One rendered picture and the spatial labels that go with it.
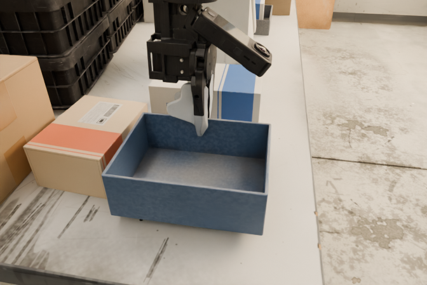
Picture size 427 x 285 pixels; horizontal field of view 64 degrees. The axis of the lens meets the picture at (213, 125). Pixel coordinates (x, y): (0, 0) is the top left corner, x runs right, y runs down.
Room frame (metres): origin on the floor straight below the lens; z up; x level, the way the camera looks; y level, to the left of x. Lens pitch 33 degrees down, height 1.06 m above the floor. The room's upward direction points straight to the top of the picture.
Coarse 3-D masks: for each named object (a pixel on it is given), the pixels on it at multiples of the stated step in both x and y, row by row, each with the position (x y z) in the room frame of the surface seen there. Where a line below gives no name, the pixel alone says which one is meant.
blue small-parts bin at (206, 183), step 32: (160, 128) 0.45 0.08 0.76; (192, 128) 0.44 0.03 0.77; (224, 128) 0.43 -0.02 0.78; (256, 128) 0.42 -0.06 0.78; (128, 160) 0.38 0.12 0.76; (160, 160) 0.42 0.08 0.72; (192, 160) 0.42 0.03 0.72; (224, 160) 0.42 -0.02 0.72; (256, 160) 0.42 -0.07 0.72; (128, 192) 0.30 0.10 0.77; (160, 192) 0.30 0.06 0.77; (192, 192) 0.29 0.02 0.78; (224, 192) 0.28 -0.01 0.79; (256, 192) 0.28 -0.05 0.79; (192, 224) 0.29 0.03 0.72; (224, 224) 0.28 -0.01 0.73; (256, 224) 0.28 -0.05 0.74
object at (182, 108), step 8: (184, 88) 0.43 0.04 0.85; (184, 96) 0.43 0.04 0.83; (192, 96) 0.42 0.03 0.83; (168, 104) 0.43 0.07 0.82; (176, 104) 0.43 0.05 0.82; (184, 104) 0.43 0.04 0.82; (192, 104) 0.42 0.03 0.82; (168, 112) 0.43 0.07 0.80; (176, 112) 0.43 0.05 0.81; (184, 112) 0.43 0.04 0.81; (192, 112) 0.42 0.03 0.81; (184, 120) 0.42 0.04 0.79; (192, 120) 0.42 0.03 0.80; (200, 120) 0.41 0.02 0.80; (200, 128) 0.42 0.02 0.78
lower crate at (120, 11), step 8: (128, 0) 1.11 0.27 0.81; (120, 8) 1.01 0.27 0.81; (128, 8) 1.12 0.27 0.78; (112, 16) 0.92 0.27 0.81; (120, 16) 1.04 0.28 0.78; (128, 16) 1.10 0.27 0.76; (112, 24) 0.95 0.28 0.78; (120, 24) 1.01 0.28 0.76; (128, 24) 1.12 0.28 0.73; (112, 32) 0.94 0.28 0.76; (120, 32) 1.01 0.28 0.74; (128, 32) 1.08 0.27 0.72; (112, 40) 0.93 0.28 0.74; (120, 40) 0.98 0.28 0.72; (112, 48) 0.91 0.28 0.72
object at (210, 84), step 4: (212, 76) 0.47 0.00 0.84; (208, 80) 0.46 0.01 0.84; (212, 80) 0.47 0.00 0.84; (208, 84) 0.45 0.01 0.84; (212, 84) 0.47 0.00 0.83; (208, 88) 0.45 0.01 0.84; (212, 88) 0.47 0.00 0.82; (208, 92) 0.45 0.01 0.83; (212, 92) 0.47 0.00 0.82; (176, 96) 0.47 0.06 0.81; (208, 96) 0.45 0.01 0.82; (212, 96) 0.47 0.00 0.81; (208, 100) 0.45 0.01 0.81; (208, 104) 0.45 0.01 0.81; (208, 108) 0.45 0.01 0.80; (208, 112) 0.45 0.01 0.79; (208, 116) 0.45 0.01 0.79
